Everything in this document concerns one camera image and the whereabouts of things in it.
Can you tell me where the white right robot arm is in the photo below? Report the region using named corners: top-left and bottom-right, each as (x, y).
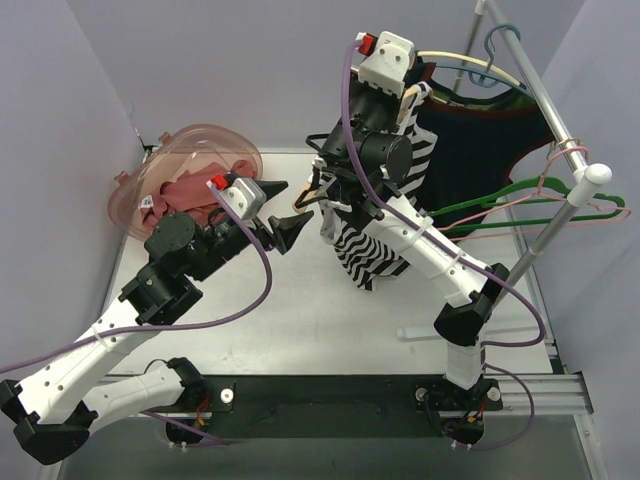
top-left (295, 72), bottom-right (507, 408)

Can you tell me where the aluminium frame rail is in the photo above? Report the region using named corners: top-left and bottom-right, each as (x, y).
top-left (489, 374), bottom-right (594, 416)

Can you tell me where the black white striped tank top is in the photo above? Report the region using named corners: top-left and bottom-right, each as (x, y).
top-left (320, 81), bottom-right (438, 291)

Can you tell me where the metal clothes rack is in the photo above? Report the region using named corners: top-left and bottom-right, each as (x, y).
top-left (397, 0), bottom-right (614, 346)

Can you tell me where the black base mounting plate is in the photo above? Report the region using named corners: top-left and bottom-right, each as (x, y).
top-left (156, 374), bottom-right (503, 441)

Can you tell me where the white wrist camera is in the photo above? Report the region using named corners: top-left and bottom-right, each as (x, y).
top-left (356, 31), bottom-right (415, 99)
top-left (206, 172), bottom-right (267, 221)

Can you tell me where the olive green garment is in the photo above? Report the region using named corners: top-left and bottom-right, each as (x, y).
top-left (427, 80), bottom-right (534, 111)

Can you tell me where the cream plastic hanger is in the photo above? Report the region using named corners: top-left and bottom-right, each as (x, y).
top-left (416, 50), bottom-right (527, 91)

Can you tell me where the beige wooden hanger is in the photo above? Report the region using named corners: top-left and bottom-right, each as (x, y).
top-left (294, 86), bottom-right (413, 212)

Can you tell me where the rust red tank top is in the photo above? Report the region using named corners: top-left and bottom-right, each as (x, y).
top-left (138, 160), bottom-right (255, 231)

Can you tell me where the navy blue garment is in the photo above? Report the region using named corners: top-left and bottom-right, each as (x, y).
top-left (406, 61), bottom-right (553, 213)

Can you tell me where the pink wire hanger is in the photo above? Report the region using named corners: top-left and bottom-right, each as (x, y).
top-left (429, 145), bottom-right (632, 241)

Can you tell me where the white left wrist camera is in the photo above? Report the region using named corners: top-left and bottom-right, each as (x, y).
top-left (206, 172), bottom-right (267, 221)

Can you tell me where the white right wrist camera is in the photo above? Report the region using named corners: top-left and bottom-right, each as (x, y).
top-left (356, 31), bottom-right (415, 99)

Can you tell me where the green plastic hanger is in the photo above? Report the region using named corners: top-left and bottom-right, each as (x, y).
top-left (428, 176), bottom-right (631, 234)

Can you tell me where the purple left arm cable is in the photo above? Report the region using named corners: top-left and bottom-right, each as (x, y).
top-left (0, 182), bottom-right (274, 446)

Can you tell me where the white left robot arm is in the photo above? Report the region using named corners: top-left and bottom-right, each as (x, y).
top-left (1, 174), bottom-right (313, 465)

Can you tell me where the pink translucent plastic basket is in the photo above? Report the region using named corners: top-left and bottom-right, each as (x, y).
top-left (107, 124), bottom-right (263, 241)

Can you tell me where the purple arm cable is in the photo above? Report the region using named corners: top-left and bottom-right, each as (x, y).
top-left (339, 39), bottom-right (546, 451)
top-left (0, 182), bottom-right (274, 446)

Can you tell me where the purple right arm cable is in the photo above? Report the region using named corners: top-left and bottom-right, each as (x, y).
top-left (339, 39), bottom-right (546, 451)

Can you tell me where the teal blue hanger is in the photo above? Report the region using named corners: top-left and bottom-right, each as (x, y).
top-left (452, 23), bottom-right (521, 92)

